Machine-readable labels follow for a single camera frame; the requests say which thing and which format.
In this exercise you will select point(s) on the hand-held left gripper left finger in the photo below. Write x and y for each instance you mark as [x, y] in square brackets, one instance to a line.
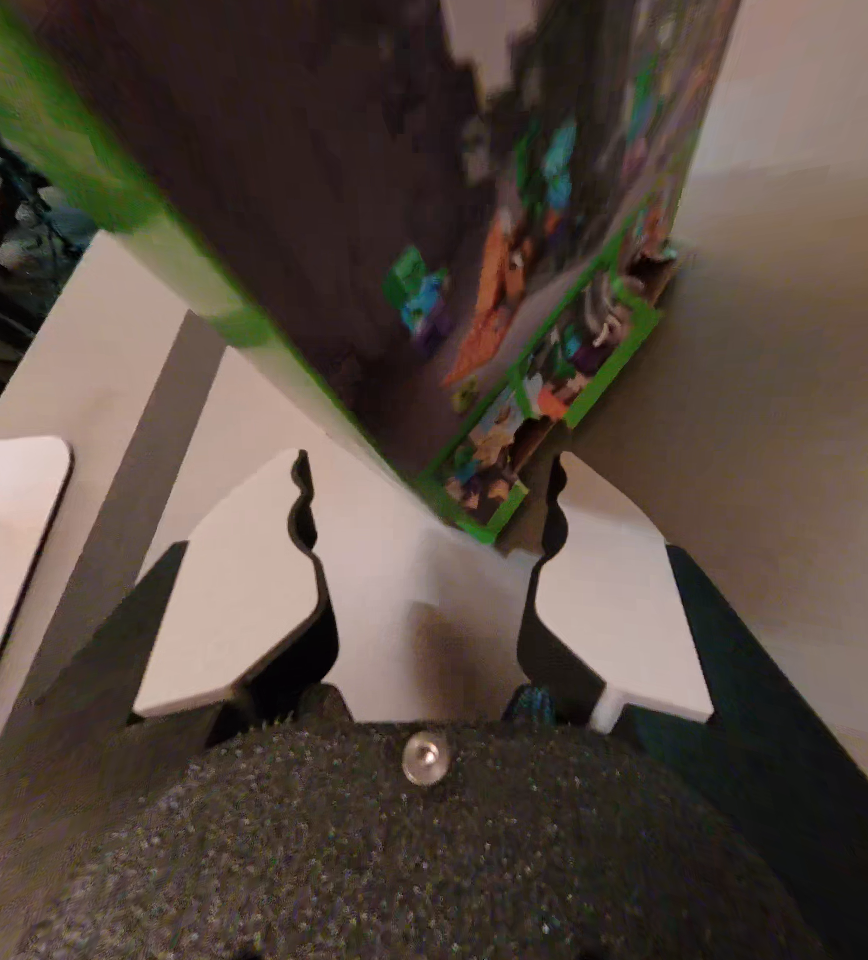
[239, 600]

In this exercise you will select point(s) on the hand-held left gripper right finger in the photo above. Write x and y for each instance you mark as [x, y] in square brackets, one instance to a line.
[613, 615]

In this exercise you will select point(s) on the green lego box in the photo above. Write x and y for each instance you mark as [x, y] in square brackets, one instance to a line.
[291, 187]

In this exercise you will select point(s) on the black tripod stand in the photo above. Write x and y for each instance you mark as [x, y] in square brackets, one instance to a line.
[6, 202]

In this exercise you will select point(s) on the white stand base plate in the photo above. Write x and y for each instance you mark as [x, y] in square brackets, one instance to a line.
[6, 562]

